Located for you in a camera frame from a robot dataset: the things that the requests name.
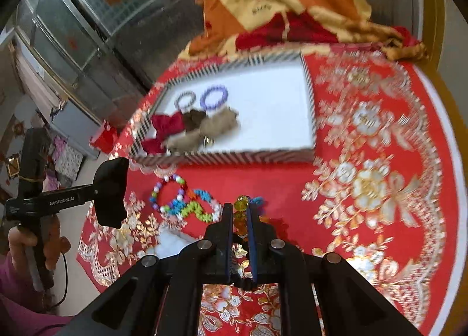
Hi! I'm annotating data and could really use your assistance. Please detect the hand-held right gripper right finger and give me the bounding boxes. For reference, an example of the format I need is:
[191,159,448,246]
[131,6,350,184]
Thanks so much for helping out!
[247,206,421,336]

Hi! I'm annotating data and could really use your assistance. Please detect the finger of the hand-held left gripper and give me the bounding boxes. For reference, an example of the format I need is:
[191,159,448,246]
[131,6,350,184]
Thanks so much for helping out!
[93,157,130,229]

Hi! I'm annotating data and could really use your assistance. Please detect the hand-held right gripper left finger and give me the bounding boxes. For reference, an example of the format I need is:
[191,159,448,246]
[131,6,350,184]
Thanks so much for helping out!
[55,203,234,336]

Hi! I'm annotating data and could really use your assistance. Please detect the amber bead bracelet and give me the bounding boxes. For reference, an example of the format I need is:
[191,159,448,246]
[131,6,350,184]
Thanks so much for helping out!
[234,195,253,239]

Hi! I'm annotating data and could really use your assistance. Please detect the red scrunchie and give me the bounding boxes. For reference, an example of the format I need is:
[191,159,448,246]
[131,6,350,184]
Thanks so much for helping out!
[142,111,185,154]

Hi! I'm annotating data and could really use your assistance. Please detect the tan scrunchie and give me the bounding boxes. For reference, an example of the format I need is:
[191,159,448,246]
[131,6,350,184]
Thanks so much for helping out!
[199,107,242,137]
[163,129,207,152]

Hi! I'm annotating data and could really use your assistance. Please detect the brown scrunchie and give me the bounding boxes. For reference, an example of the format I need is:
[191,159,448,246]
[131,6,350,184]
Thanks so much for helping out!
[182,109,207,132]

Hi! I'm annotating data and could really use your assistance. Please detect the dark bead bracelet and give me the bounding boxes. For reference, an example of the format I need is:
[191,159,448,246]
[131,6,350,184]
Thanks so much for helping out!
[174,92,196,110]

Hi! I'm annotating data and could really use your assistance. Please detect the purple bead bracelet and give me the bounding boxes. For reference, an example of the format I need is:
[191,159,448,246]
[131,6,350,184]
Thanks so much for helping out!
[199,87,229,110]

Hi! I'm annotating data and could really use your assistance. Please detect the striped tray with white bottom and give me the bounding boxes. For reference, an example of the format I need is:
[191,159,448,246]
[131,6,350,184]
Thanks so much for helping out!
[128,51,318,169]

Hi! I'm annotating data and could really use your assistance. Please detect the person's left forearm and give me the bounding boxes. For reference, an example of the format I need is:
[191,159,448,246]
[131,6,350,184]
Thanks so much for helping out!
[0,256,77,336]

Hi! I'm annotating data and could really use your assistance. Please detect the person's left hand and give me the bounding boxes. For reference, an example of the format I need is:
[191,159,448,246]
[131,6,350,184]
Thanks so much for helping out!
[7,217,72,274]

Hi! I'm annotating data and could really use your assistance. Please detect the patterned gift bags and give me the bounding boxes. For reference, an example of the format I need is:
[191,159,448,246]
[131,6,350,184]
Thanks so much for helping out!
[51,136,85,181]

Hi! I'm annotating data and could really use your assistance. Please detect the red bag on floor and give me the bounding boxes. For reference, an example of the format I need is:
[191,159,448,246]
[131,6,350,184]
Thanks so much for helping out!
[90,120,119,154]

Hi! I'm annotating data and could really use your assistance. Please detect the white fluffy scrunchie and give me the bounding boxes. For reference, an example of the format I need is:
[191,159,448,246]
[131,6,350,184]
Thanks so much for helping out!
[144,228,200,260]

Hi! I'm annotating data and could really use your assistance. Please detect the glass display cabinet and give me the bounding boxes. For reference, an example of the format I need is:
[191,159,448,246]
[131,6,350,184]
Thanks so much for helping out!
[13,0,147,117]

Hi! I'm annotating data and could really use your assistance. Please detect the red floral tablecloth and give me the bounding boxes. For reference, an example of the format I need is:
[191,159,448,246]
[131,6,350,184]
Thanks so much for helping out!
[77,47,459,336]

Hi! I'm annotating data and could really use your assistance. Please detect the white underlay cloth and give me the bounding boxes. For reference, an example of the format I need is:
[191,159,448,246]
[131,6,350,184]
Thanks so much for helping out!
[413,63,467,336]

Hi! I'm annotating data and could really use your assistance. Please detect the orange and red printed blanket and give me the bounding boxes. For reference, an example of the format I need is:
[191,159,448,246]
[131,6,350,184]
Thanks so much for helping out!
[179,0,428,62]

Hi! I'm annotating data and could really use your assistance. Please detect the gold picture frame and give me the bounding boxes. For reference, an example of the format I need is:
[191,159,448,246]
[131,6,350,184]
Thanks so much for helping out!
[4,153,23,179]

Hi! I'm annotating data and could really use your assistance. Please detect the multicolour round bead bracelet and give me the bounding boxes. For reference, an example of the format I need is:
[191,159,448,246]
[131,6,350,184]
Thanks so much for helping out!
[150,174,188,214]

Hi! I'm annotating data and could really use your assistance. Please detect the turquoise and green chip bracelet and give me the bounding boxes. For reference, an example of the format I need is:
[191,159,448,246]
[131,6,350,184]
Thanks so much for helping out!
[164,189,223,223]

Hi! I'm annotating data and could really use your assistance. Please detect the black cable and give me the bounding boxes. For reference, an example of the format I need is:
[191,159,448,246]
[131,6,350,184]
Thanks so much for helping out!
[44,253,70,309]

